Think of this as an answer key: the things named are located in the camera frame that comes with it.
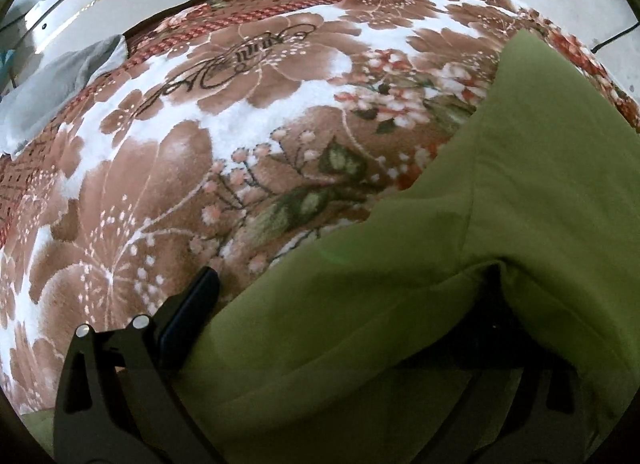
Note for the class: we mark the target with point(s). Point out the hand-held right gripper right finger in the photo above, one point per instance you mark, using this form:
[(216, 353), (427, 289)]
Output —
[(560, 424)]

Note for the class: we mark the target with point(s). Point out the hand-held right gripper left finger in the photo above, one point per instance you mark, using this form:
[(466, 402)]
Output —
[(187, 324)]

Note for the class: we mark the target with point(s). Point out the green garment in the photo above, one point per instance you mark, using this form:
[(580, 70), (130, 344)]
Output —
[(400, 294)]

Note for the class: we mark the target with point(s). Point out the floral blanket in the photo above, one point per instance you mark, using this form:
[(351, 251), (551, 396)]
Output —
[(200, 144)]

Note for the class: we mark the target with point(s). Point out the grey cloth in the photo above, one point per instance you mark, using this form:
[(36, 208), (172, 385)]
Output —
[(50, 89)]

